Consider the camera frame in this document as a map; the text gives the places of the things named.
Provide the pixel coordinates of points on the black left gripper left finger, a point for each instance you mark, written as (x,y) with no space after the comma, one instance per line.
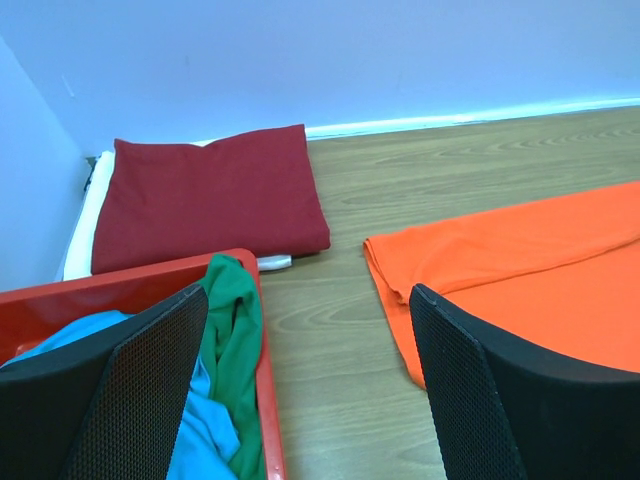
(106,406)

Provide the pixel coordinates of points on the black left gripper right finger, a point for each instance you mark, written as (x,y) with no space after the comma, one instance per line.
(506,408)

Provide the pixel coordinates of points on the orange t-shirt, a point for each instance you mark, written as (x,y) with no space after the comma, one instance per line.
(561,272)

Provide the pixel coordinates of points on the teal blue t-shirt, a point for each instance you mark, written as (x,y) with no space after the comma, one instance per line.
(206,439)

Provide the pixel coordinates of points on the red plastic crate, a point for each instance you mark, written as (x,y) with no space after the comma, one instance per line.
(30,315)

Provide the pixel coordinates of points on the green t-shirt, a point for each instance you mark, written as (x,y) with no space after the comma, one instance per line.
(231,348)

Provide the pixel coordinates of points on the folded white t-shirt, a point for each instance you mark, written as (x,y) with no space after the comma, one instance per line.
(78,258)

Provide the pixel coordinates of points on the folded dark red t-shirt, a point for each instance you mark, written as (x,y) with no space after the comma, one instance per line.
(254,191)

